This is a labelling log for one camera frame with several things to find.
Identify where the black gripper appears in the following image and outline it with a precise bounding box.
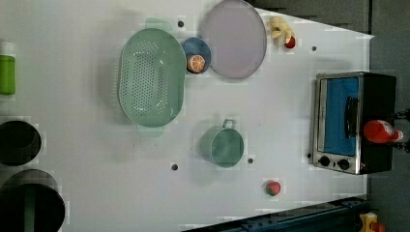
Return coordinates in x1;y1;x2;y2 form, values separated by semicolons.
394;108;410;153

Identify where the red ketchup bottle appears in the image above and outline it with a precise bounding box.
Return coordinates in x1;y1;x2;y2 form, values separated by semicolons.
364;120;404;144

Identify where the silver black toaster oven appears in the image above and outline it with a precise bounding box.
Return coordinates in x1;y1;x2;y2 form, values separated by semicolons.
311;72;396;175

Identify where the small red toy fruit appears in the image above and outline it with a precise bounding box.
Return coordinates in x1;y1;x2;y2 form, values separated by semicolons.
284;37;296;49

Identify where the strawberry toy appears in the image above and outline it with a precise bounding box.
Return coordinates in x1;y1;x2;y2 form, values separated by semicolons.
265;181;281;196

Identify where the yellow banana peel toy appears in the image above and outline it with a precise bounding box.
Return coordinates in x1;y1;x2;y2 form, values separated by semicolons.
267;16;295;44

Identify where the green metal mug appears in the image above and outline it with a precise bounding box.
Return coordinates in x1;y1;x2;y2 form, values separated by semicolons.
200;119;245;168

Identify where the large lilac plate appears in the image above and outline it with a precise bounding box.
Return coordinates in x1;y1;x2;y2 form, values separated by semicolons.
201;0;267;78

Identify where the orange half toy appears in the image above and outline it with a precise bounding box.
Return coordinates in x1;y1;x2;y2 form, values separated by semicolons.
187;54;206;73

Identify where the small blue bowl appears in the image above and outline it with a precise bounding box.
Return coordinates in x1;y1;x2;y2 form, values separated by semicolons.
182;37;212;73

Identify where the green perforated colander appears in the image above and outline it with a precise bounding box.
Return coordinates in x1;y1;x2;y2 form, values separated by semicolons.
118;17;187;137

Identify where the large black round container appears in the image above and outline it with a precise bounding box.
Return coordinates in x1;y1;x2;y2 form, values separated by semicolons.
0;169;66;232

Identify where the black round cup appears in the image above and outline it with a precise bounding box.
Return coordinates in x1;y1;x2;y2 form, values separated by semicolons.
0;121;42;166

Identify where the green white bottle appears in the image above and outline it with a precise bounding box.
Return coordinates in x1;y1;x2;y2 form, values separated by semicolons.
0;41;15;96

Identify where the blue metal frame rail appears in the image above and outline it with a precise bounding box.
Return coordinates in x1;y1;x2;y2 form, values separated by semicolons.
185;197;369;232

